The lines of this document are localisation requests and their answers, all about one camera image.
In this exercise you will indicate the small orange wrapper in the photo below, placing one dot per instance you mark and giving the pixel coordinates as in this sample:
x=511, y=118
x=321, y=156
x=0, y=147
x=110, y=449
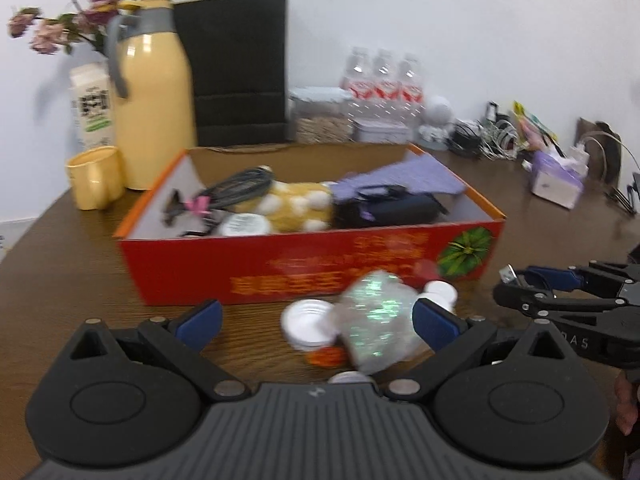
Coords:
x=327, y=357

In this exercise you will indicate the red cardboard box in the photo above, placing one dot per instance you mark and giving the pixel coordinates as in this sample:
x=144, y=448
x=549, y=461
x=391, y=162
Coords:
x=200, y=270

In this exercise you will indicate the small white bottle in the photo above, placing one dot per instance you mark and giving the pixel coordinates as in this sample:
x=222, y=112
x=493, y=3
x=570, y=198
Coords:
x=442, y=296

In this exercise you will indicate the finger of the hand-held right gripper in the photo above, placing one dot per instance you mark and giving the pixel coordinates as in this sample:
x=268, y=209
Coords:
x=560, y=307
x=550, y=278

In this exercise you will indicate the iridescent plastic bag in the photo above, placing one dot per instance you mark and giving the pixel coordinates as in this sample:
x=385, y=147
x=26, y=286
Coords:
x=380, y=320

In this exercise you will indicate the white robot speaker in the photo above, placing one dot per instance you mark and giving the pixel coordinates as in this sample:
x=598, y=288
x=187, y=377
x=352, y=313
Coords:
x=439, y=120

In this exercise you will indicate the yellow plush toy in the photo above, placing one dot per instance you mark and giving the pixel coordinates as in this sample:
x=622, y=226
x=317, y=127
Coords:
x=295, y=210

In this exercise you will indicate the black charger stand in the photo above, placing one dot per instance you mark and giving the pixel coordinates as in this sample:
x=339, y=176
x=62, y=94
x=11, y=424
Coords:
x=492, y=111

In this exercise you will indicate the navy zip pouch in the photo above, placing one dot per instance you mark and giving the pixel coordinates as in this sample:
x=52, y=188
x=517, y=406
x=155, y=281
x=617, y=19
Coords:
x=395, y=210

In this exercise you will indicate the purple knit cloth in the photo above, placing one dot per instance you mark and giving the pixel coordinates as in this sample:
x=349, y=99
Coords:
x=415, y=175

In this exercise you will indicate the yellow mug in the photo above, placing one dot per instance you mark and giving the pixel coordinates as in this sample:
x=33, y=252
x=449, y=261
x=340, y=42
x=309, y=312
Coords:
x=95, y=177

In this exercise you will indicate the clear snack container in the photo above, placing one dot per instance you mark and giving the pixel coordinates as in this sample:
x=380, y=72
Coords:
x=320, y=120

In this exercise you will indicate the purple tissue pack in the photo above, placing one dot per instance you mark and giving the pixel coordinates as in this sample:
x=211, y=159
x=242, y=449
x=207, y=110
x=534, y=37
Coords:
x=555, y=180

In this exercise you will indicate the yellow thermos jug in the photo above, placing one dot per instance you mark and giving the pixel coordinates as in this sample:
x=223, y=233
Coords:
x=155, y=110

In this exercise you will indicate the black paper bag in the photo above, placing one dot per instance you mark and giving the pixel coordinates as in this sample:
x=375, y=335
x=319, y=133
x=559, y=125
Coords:
x=235, y=70

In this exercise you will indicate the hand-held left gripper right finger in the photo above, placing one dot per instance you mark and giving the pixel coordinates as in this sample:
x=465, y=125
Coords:
x=435, y=322

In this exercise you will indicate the colourful snack packet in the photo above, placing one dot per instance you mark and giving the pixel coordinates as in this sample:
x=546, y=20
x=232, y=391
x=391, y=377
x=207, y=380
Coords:
x=535, y=127

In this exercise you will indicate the white tin box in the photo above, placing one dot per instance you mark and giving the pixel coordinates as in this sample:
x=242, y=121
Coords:
x=382, y=132

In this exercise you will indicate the white screw cap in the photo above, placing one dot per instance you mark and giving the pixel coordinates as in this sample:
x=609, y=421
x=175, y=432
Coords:
x=307, y=325

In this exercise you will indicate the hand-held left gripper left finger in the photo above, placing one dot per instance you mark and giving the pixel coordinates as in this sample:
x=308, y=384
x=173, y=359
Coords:
x=200, y=325

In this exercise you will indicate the brown paper bag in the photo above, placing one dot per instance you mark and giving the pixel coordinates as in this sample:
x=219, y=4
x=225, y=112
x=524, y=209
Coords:
x=597, y=152

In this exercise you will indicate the white milk carton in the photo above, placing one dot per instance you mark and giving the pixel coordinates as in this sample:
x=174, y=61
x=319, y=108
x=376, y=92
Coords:
x=92, y=110

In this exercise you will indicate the person's right hand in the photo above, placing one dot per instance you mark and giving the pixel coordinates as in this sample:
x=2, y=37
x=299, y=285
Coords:
x=629, y=405

